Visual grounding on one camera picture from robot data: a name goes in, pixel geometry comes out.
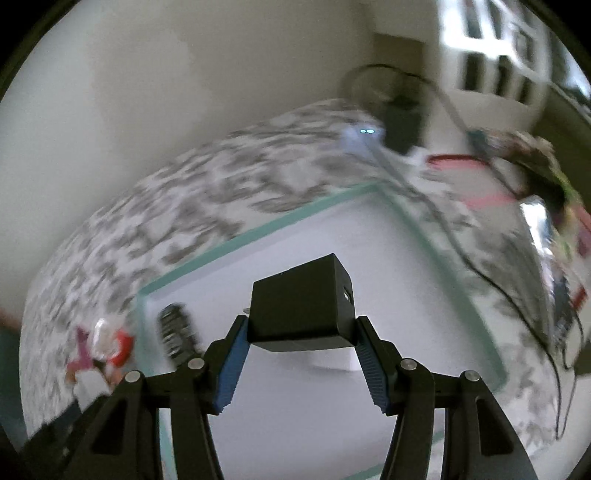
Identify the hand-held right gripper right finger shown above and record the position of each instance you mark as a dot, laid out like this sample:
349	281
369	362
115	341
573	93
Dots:
374	369

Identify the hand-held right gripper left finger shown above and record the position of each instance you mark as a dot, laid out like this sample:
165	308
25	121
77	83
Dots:
228	369

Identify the black studded object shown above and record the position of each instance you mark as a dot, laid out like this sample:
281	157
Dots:
178	330

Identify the black cube box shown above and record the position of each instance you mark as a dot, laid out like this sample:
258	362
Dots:
300	304

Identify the white tray with teal rim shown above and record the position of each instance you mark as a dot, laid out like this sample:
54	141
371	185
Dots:
323	230

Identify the red and white glue bottle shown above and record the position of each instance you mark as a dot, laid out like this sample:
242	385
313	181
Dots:
122	346

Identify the floral bed sheet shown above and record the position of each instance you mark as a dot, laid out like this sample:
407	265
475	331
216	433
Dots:
207	184

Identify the shiny foil packet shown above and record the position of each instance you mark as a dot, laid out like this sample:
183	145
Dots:
535	221

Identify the red flat object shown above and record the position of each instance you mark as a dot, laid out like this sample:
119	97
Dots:
457	160

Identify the white device with blue lights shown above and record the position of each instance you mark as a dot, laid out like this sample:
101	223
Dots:
362	136

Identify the black standing fan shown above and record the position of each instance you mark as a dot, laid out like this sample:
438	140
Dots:
401	120

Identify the pile of mixed clutter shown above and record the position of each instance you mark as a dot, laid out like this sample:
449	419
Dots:
545	157

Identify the white framed window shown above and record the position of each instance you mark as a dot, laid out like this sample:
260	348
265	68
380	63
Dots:
475	69

